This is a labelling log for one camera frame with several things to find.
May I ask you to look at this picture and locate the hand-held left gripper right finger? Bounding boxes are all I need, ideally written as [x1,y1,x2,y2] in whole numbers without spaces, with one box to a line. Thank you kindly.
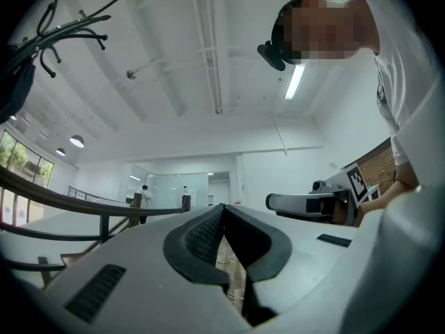
[224,203,363,334]

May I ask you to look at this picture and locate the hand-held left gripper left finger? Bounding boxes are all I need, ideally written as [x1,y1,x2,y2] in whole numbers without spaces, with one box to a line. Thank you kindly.
[10,202,257,334]

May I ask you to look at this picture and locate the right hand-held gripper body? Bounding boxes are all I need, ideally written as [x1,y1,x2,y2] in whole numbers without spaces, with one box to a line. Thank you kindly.
[308,163,382,228]

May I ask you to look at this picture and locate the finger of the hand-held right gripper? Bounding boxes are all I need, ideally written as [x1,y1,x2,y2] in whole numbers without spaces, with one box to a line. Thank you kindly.
[265,192,335,219]

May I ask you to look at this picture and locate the person's right forearm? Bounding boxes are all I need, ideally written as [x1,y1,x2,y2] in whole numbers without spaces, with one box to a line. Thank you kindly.
[357,164,420,224]

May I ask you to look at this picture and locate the person's right hand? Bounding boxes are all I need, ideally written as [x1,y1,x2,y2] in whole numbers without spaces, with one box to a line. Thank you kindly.
[330,203,349,225]

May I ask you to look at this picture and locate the glass partition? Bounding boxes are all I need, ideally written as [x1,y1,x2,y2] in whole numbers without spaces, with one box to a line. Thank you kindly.
[145,172,209,210]

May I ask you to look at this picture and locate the ceiling tube light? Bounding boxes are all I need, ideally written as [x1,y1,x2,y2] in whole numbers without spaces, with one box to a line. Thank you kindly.
[284,62,307,101]

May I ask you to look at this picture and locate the black stair railing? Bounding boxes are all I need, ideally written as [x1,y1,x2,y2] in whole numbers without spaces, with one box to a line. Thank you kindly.
[0,165,193,290]

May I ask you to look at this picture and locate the person's white t-shirt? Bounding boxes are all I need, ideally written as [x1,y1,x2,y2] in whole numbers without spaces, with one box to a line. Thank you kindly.
[354,0,445,168]

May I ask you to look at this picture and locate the person's head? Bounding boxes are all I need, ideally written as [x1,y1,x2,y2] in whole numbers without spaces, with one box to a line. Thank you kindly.
[273,0,380,66]

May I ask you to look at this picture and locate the large window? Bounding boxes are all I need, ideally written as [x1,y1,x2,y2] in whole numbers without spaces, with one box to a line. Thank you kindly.
[0,129,55,188]

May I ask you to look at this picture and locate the dark hanging garment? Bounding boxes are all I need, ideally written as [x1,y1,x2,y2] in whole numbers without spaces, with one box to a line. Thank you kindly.
[0,45,38,125]

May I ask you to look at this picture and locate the black coat rack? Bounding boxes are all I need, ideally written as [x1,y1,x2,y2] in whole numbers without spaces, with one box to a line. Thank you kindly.
[0,0,128,80]

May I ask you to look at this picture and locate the black head-worn camera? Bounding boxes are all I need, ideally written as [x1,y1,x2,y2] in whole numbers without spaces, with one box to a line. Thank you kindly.
[257,39,287,72]

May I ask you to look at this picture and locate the white ceiling cable tray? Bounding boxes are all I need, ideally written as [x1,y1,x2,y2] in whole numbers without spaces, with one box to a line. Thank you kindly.
[189,0,224,115]

